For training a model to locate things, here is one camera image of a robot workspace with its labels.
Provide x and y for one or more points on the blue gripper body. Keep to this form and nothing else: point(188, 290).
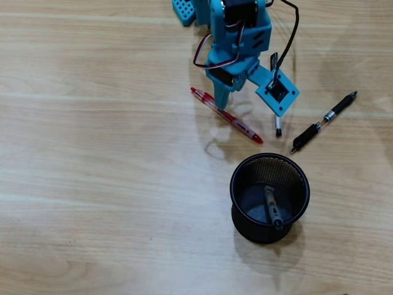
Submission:
point(231, 71)

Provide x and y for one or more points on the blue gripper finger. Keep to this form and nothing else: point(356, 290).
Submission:
point(221, 98)

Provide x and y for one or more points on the red retractable pen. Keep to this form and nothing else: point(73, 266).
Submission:
point(242, 126)

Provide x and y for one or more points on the clear pen with black cap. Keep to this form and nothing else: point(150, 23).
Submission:
point(278, 124)

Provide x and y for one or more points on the black grip chrome tip pen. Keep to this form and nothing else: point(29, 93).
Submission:
point(337, 107)

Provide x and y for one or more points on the blue perforated robot base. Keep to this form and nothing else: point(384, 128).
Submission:
point(184, 12)

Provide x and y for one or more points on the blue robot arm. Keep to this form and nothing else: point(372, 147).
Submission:
point(264, 33)

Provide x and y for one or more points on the black mesh pen holder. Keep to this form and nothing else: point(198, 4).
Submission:
point(245, 227)

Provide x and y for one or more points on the blue mounted wrist camera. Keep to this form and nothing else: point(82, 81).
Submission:
point(277, 89)

